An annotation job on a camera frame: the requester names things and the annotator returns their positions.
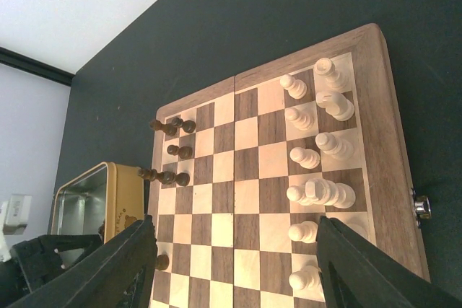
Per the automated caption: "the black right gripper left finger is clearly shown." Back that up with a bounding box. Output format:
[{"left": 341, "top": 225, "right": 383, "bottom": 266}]
[{"left": 1, "top": 215, "right": 157, "bottom": 307}]

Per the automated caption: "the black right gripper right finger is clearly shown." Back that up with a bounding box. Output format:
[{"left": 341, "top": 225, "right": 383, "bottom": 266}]
[{"left": 316, "top": 216, "right": 461, "bottom": 308}]

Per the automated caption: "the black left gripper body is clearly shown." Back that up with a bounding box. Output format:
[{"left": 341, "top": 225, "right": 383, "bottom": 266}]
[{"left": 1, "top": 234, "right": 103, "bottom": 297}]

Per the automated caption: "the dark bishop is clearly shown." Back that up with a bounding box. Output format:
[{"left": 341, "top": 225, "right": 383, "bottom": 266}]
[{"left": 155, "top": 254, "right": 170, "bottom": 271}]

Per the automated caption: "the dark king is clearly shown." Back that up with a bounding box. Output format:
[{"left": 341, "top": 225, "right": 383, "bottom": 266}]
[{"left": 138, "top": 168, "right": 176, "bottom": 184}]

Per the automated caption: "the dark pawn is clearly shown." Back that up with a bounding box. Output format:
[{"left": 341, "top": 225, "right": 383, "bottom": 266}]
[
  {"left": 178, "top": 146, "right": 193, "bottom": 160},
  {"left": 171, "top": 117, "right": 196, "bottom": 133},
  {"left": 175, "top": 172, "right": 190, "bottom": 187}
]

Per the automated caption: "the dark rook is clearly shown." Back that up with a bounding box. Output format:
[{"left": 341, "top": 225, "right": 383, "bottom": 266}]
[{"left": 149, "top": 120, "right": 178, "bottom": 137}]

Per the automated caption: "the dark knight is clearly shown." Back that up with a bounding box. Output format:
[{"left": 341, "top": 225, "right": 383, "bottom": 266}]
[{"left": 167, "top": 145, "right": 182, "bottom": 156}]

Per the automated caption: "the metal board clasp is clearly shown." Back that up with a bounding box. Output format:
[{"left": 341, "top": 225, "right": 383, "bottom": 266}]
[{"left": 411, "top": 188, "right": 432, "bottom": 229}]

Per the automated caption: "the wooden chess board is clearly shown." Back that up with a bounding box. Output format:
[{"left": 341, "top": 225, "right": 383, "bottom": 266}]
[{"left": 149, "top": 24, "right": 430, "bottom": 307}]

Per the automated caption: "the white king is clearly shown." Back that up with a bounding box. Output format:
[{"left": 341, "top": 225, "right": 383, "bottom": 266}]
[{"left": 346, "top": 223, "right": 368, "bottom": 239}]

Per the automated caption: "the white pawn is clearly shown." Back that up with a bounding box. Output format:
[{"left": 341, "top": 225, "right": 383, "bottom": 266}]
[
  {"left": 279, "top": 74, "right": 308, "bottom": 100},
  {"left": 289, "top": 147, "right": 321, "bottom": 170},
  {"left": 288, "top": 221, "right": 318, "bottom": 244},
  {"left": 286, "top": 185, "right": 313, "bottom": 206},
  {"left": 284, "top": 107, "right": 315, "bottom": 131}
]

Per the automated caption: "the yellow metal tin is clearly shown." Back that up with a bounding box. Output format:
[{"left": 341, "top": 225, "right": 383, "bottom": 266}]
[{"left": 51, "top": 162, "right": 145, "bottom": 243}]

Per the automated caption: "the white queen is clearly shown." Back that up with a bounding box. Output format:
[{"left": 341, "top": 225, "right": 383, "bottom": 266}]
[{"left": 305, "top": 178, "right": 356, "bottom": 208}]

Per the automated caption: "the white bishop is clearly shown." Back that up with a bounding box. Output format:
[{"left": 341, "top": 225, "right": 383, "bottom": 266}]
[{"left": 315, "top": 132, "right": 354, "bottom": 161}]

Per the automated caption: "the white knight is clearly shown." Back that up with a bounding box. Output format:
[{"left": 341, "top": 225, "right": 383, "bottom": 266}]
[{"left": 316, "top": 90, "right": 354, "bottom": 121}]

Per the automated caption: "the white pawn far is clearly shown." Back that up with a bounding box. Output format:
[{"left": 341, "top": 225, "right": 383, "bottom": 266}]
[{"left": 279, "top": 74, "right": 308, "bottom": 100}]

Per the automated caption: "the white rook far corner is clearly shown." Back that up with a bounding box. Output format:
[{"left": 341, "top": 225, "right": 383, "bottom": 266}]
[{"left": 313, "top": 58, "right": 352, "bottom": 93}]

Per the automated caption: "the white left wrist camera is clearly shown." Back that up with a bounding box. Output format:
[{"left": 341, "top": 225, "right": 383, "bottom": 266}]
[{"left": 1, "top": 194, "right": 32, "bottom": 263}]

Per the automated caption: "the black frame post left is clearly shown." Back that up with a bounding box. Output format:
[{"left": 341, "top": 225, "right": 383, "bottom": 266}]
[{"left": 0, "top": 47, "right": 74, "bottom": 87}]

